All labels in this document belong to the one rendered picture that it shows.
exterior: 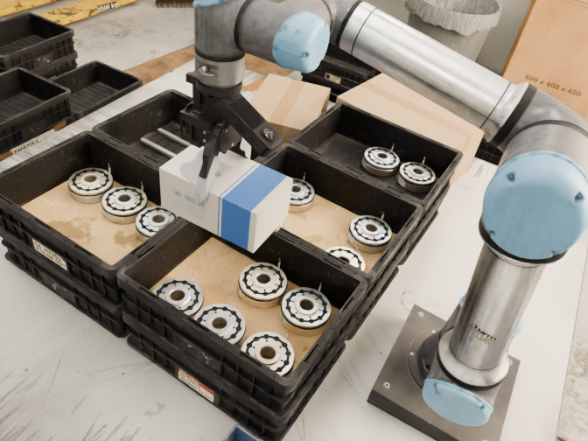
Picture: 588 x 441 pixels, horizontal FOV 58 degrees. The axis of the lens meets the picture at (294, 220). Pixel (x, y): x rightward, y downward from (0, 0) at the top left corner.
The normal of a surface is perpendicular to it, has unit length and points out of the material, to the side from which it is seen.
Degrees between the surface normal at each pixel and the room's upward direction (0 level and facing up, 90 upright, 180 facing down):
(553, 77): 78
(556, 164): 6
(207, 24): 90
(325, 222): 0
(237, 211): 90
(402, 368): 4
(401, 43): 48
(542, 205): 84
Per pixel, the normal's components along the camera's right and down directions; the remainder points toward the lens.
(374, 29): -0.15, -0.04
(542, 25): -0.44, 0.41
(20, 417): 0.13, -0.74
